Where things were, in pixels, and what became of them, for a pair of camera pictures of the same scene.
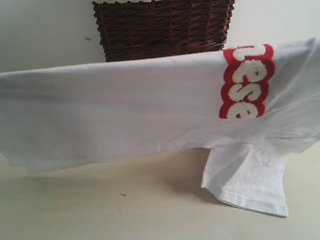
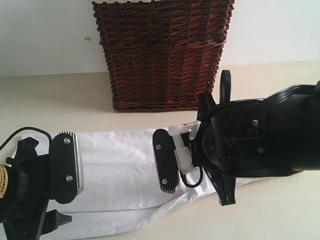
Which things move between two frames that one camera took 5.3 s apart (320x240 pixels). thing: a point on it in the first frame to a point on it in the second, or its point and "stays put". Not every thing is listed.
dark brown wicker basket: [136, 30] stays put
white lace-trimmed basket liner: [110, 1] stays put
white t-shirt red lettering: [251, 106] to [120, 185]
